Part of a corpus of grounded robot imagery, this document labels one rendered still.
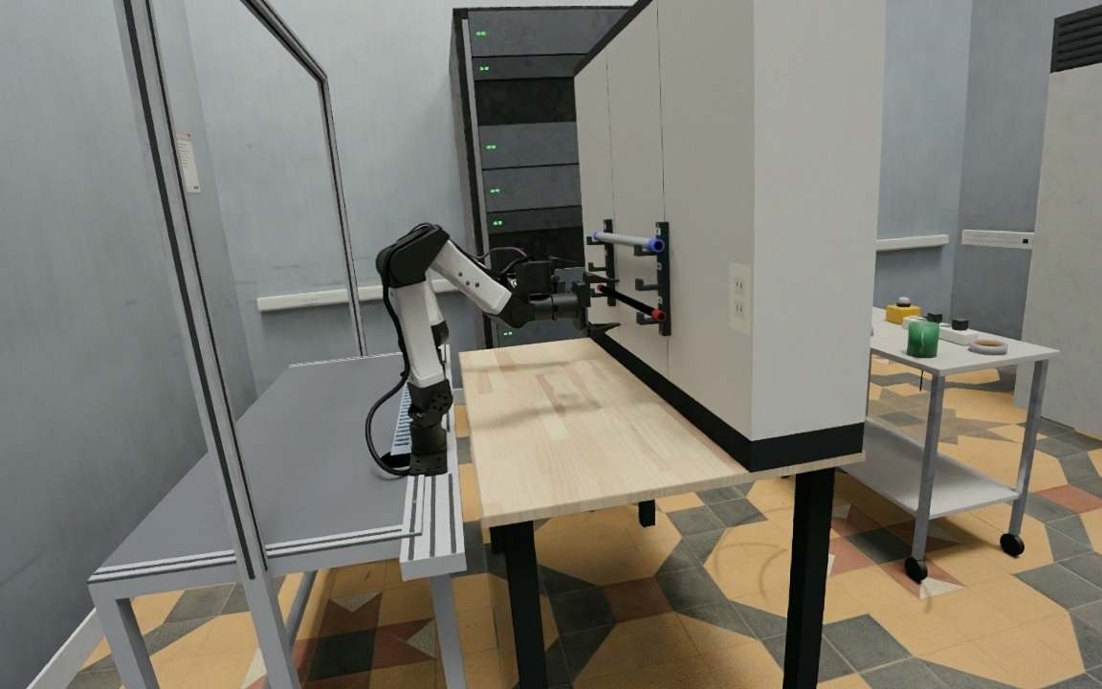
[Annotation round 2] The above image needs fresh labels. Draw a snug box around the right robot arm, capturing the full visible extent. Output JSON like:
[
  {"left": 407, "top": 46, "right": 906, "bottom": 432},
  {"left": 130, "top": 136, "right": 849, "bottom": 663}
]
[{"left": 387, "top": 230, "right": 557, "bottom": 477}]

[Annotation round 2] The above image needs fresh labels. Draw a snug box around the black bar with red end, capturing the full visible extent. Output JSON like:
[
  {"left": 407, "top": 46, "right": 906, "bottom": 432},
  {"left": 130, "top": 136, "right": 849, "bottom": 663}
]
[{"left": 597, "top": 284, "right": 666, "bottom": 322}]

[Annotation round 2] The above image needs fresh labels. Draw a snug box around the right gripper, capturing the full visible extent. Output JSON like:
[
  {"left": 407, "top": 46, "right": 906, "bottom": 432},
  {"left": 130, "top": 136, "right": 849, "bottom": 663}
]
[{"left": 550, "top": 271, "right": 622, "bottom": 340}]

